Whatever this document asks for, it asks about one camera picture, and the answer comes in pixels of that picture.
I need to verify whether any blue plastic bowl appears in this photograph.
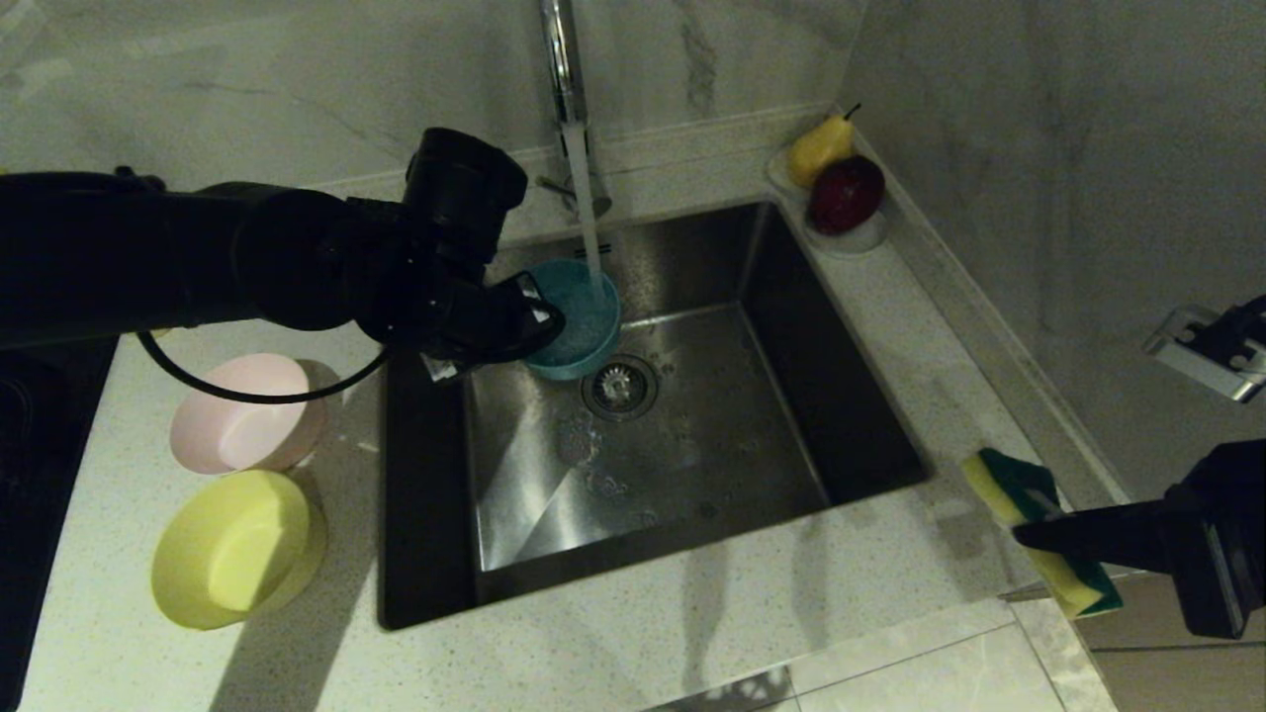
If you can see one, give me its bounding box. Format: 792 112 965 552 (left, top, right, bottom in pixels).
522 259 622 382

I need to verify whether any green and yellow sponge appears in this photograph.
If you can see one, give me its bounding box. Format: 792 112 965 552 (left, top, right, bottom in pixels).
961 448 1124 620

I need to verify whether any stainless steel sink basin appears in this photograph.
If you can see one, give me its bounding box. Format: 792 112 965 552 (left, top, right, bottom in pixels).
379 201 936 631

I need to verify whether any chrome sink faucet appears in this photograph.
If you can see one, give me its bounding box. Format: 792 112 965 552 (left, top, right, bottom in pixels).
537 0 614 221

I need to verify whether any round metal drain strainer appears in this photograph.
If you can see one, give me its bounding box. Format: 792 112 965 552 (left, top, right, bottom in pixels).
581 355 660 424

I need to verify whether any beige wooden cabinet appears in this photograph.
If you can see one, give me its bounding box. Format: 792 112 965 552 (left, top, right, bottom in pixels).
994 574 1266 712

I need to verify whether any pink plastic bowl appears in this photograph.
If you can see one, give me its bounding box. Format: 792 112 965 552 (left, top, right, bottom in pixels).
170 353 327 476

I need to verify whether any yellow plastic bowl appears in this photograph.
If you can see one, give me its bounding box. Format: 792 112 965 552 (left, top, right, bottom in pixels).
151 469 327 631

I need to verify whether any yellow pear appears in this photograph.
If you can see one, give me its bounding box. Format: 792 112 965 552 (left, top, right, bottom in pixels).
786 105 861 191

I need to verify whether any small white dish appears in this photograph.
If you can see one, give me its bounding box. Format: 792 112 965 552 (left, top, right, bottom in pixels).
767 148 889 258

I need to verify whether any dark red apple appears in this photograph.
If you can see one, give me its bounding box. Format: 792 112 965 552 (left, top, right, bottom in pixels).
806 155 885 237

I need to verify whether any black induction cooktop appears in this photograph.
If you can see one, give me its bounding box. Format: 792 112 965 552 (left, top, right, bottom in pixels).
0 336 120 712

